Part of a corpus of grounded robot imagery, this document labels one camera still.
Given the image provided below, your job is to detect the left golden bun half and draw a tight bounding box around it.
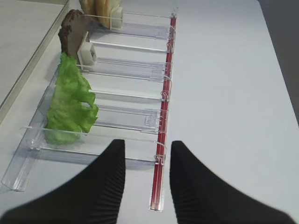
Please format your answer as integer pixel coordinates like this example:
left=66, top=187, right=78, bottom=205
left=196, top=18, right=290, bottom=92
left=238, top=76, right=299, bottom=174
left=79, top=0, right=95, bottom=15

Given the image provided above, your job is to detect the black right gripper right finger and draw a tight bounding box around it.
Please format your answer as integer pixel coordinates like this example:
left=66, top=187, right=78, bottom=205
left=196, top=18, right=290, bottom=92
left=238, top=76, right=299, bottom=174
left=170, top=140, right=294, bottom=224

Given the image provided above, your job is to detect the cream metal baking tray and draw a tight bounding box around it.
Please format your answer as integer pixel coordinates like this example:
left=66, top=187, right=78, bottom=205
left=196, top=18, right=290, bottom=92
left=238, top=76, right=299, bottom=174
left=0, top=0, right=65, bottom=125

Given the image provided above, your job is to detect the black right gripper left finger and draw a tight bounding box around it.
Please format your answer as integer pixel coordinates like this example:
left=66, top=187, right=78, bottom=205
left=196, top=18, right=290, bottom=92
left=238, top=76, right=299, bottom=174
left=0, top=140, right=126, bottom=224

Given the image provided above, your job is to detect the upright brown meat patty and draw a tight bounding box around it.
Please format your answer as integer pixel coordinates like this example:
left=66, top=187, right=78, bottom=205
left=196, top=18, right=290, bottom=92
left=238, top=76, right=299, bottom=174
left=58, top=9, right=88, bottom=63

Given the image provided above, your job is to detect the white pusher block behind buns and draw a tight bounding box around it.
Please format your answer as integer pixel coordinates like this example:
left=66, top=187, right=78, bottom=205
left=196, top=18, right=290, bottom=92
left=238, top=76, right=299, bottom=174
left=110, top=6, right=123, bottom=29

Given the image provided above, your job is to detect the green lettuce in rack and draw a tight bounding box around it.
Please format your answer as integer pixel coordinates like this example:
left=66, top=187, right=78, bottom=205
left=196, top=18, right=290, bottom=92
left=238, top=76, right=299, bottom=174
left=44, top=53, right=99, bottom=145

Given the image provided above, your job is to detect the red rack rail strip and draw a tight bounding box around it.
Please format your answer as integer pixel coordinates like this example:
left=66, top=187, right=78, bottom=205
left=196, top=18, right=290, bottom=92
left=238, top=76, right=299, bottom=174
left=150, top=14, right=177, bottom=211

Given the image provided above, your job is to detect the clear acrylic right rack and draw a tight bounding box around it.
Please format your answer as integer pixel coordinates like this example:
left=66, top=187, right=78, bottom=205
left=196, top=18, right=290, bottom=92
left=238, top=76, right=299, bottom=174
left=0, top=0, right=176, bottom=192

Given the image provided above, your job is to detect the white pusher block behind patty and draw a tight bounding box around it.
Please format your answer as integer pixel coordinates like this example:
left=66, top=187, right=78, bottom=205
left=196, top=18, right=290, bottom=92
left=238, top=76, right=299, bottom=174
left=77, top=42, right=97, bottom=66

